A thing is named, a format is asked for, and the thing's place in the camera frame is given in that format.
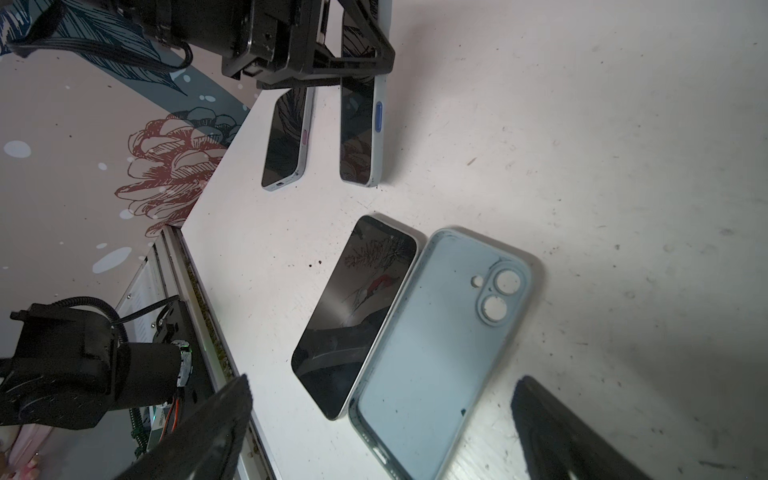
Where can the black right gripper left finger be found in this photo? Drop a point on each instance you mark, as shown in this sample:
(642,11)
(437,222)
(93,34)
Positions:
(206,446)

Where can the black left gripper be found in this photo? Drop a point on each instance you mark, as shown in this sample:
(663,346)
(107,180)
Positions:
(276,43)

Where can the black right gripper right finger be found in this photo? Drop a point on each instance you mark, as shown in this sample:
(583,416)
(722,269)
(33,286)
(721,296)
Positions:
(557,444)

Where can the pale green phone case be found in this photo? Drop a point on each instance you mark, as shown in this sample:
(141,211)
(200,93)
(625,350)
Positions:
(458,310)

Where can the phone with black screen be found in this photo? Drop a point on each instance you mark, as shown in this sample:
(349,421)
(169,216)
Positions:
(345,326)

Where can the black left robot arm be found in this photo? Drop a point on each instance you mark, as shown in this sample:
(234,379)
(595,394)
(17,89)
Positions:
(137,40)

